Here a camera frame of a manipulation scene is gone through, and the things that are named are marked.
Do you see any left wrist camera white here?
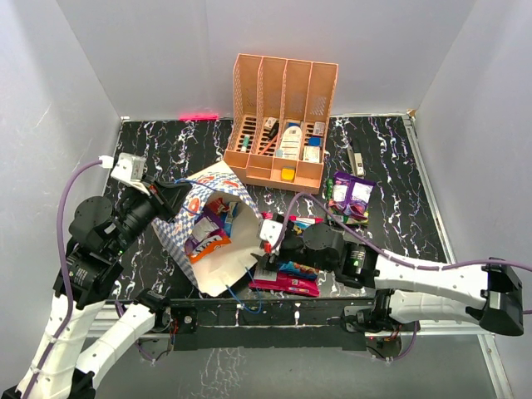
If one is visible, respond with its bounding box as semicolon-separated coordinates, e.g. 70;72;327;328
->
111;153;149;195

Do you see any white label bottle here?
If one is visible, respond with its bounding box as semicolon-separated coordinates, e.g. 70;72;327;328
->
275;126;303;160

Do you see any green white glue stick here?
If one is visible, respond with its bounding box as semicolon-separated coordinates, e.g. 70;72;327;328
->
239;135;250;152

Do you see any red pen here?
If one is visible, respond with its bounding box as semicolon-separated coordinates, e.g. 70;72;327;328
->
259;136;278;155

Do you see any orange snack packet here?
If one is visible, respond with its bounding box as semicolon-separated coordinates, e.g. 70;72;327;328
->
188;236;231;264

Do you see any purple cable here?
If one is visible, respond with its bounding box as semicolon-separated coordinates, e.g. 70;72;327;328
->
265;191;532;362
19;155;114;399

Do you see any peach desk organizer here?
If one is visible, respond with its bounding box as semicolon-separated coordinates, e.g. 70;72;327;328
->
224;54;338;194

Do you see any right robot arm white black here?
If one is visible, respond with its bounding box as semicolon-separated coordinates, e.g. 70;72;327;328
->
259;219;524;337

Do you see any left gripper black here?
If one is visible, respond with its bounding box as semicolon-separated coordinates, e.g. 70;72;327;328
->
109;172;193;256

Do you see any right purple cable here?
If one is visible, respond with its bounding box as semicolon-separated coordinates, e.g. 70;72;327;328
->
265;191;532;362

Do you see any pink snack packet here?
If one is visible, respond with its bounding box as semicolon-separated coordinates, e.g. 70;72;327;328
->
249;211;322;298

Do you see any white small box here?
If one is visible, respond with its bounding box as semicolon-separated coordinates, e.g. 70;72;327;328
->
302;145;322;164

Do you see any colourful candy packet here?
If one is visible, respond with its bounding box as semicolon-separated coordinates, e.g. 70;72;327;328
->
278;215;323;281

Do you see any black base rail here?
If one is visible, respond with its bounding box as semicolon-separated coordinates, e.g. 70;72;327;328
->
170;298;373;351

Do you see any green snack packet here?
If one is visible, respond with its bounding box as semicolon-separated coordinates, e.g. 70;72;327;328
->
326;177;374;224

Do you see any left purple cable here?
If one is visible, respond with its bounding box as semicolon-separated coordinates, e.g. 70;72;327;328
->
19;155;114;399

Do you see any pink marker strip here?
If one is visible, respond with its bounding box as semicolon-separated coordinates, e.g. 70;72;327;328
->
179;112;219;121

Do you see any blue small snack packet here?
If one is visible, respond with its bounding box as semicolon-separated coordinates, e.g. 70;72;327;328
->
220;201;239;237

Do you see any purple snack packet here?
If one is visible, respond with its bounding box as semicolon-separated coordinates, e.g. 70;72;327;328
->
329;171;376;219

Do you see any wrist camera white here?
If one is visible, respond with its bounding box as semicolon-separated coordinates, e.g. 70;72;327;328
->
259;219;286;254
111;153;149;195

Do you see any checkered paper bag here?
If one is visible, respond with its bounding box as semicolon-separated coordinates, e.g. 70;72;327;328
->
152;161;262;297

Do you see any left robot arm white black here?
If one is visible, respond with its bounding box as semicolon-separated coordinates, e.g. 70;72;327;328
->
3;180;192;398

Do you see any black grey stapler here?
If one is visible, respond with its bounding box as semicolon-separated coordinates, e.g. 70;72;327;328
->
347;139;366;178

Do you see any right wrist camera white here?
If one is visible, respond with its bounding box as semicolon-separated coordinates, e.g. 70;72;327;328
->
259;219;286;254

